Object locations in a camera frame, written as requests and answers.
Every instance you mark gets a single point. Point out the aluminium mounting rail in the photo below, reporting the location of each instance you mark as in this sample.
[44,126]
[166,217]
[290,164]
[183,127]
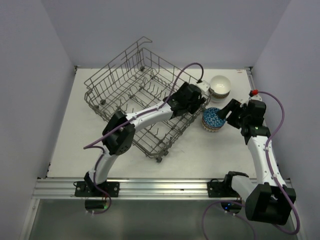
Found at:
[62,188]

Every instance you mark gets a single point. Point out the grey wire dish rack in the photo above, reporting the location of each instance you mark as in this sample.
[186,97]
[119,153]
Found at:
[135,80]

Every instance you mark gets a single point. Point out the red dotted pattern bowl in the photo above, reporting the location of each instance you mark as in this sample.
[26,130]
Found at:
[216,95]

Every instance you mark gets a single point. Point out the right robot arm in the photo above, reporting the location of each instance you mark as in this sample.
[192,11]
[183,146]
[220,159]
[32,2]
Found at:
[267,201]

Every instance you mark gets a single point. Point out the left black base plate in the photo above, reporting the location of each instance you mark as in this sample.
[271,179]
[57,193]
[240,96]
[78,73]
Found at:
[110,187]

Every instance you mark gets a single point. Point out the plain white bowl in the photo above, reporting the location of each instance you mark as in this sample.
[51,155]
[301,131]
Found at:
[217,100]

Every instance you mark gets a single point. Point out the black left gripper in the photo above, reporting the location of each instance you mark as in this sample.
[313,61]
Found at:
[195,105]

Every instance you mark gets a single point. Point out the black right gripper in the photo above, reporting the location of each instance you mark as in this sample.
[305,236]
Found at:
[234,105]

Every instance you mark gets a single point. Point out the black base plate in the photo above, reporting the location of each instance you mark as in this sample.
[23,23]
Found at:
[220,188]
[110,187]

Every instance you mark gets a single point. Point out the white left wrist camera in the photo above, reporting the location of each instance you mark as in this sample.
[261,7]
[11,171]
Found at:
[204,87]

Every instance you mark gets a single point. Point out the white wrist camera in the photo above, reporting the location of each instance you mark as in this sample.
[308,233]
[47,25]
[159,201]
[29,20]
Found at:
[254,95]
[204,87]

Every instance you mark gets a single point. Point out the blue zigzag bowl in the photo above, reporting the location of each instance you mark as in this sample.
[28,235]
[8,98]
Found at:
[207,127]

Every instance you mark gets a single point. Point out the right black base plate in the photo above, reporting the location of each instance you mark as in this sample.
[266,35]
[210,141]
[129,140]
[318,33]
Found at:
[220,188]

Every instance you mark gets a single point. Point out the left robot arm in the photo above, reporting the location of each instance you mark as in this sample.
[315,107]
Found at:
[118,135]

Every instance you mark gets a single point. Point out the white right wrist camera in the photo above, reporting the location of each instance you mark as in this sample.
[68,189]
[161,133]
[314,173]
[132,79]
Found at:
[254,95]

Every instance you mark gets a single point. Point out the red lattice bowl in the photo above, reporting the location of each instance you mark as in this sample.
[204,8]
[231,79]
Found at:
[211,119]

